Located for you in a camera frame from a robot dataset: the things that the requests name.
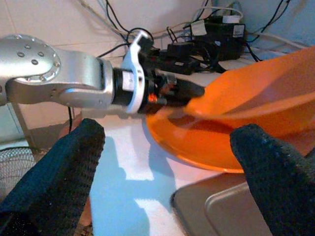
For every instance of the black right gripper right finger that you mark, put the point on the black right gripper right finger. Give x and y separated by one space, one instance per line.
278 177

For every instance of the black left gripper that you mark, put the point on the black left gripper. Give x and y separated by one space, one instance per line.
157 93

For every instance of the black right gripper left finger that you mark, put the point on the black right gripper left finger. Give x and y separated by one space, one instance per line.
54 172

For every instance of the orange plastic plate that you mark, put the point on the orange plastic plate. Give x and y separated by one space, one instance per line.
192 147

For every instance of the orange plastic bowl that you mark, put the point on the orange plastic bowl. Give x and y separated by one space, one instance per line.
258 86

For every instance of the black power strip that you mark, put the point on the black power strip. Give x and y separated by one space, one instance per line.
182 66

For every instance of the black power adapter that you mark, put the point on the black power adapter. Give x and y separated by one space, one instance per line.
221 41

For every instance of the stainless steel sink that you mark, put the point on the stainless steel sink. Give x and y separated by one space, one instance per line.
209 209

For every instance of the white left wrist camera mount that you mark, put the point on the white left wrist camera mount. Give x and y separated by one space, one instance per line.
134 64

